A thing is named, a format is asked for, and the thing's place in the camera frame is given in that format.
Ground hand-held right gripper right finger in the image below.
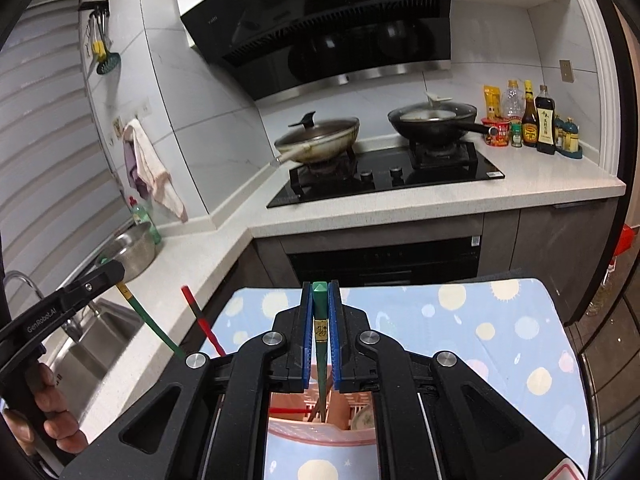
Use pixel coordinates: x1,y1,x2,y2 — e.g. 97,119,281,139
329,280,592,480

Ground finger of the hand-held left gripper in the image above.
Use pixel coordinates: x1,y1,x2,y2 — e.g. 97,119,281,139
60,258,126,314

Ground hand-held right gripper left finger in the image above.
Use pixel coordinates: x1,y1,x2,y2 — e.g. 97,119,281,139
60,281,315,480

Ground green chopstick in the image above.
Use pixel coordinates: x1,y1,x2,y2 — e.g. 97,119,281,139
310,281,332,424
100,256,187,362

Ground pink perforated utensil holder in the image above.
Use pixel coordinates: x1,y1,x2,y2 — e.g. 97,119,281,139
267,392,379,449

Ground red chopstick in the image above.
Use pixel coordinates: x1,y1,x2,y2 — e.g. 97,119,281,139
181,285,312,418

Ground person's left hand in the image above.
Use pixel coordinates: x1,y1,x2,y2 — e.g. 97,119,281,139
1,363,89,454

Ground stainless steel bowl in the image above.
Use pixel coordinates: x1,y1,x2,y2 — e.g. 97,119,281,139
97,222,157,284

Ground chrome faucet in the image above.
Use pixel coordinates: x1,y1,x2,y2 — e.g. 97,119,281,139
2,269,84,344

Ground stainless steel sink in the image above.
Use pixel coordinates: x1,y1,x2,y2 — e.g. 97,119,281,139
35,294,146,402

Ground green dish soap bottle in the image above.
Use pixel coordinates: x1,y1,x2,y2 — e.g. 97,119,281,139
128,197,162,246

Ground black built-in oven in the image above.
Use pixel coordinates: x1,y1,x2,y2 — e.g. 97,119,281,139
287,233,484,287

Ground purple cloth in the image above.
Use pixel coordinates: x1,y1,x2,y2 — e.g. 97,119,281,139
125,140,151,201

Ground pink white towel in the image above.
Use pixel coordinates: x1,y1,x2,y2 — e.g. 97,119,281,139
123,118,190,224

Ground white window blinds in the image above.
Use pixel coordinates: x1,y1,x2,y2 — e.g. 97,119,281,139
0,0,132,311

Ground blue dotted tablecloth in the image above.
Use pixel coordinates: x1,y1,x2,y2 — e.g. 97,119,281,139
210,277,592,480

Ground black gas stove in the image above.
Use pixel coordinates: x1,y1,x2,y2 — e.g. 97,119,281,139
266,139,506,210

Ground gold wok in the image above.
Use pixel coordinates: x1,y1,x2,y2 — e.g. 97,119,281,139
271,127,361,166

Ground glass wok lid black knob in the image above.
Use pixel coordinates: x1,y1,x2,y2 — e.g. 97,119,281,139
274,110,360,146

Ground black wok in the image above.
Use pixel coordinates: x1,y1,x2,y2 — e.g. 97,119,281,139
387,107,494,144

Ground dark kitchen cabinet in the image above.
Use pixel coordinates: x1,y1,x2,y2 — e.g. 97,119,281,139
234,199,622,312

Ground red instant noodle cup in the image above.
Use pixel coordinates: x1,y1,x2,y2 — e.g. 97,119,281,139
481,116,512,148

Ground white kitchen countertop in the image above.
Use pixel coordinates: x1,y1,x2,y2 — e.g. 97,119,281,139
75,151,627,442

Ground white red-edged sign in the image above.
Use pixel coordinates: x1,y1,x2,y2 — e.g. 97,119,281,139
544,459,587,480

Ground yellow seasoning packet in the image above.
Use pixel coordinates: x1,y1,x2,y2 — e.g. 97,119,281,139
482,85,501,120

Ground brown sauce bottle yellow label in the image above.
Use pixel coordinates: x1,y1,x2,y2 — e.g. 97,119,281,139
521,79,540,149

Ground clear plastic bottle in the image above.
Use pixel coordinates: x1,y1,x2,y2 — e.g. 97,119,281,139
500,80,524,121

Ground dark soy sauce bottle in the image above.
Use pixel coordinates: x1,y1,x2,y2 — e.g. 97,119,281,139
535,85,557,156

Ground green condiment jar set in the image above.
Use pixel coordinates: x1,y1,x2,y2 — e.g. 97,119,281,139
554,115,584,160

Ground black range hood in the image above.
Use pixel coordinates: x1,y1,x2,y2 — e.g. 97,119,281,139
171,0,456,102

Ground glass wok lid white handle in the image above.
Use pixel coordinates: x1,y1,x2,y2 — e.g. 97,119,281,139
389,92,479,124

